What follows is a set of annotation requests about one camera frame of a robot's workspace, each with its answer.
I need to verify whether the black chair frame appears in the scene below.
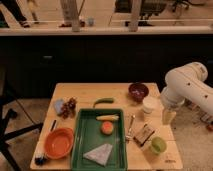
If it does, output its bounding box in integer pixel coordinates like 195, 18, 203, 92
0, 66, 44, 171

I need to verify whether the green cup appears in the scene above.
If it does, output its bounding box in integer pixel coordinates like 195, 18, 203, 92
150, 137, 167, 155

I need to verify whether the white cup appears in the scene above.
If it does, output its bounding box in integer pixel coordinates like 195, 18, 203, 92
142, 97, 157, 114

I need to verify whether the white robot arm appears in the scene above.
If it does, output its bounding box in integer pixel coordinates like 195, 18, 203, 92
160, 62, 213, 125

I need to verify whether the black white brush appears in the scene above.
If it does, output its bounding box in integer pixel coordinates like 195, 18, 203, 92
34, 151, 47, 166

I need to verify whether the dark maroon bowl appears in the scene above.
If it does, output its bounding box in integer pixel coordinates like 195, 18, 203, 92
128, 83, 149, 103

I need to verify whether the green plastic tray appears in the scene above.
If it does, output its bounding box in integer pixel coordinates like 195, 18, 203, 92
71, 109, 128, 171

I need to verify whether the black marker pen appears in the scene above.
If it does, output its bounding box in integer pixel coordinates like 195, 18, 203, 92
50, 120, 57, 131

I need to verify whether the red grape bunch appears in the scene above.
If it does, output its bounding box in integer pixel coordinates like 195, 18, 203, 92
61, 98, 77, 118

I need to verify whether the orange red bowl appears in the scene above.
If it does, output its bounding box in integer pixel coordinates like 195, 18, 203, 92
44, 128, 74, 159

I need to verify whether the orange round fruit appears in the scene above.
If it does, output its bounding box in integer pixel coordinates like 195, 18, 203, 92
101, 121, 114, 135

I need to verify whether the brown wooden box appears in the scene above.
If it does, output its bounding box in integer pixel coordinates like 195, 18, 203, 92
133, 124, 155, 147

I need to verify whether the grey folded cloth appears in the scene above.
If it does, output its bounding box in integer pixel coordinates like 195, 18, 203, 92
83, 143, 113, 166

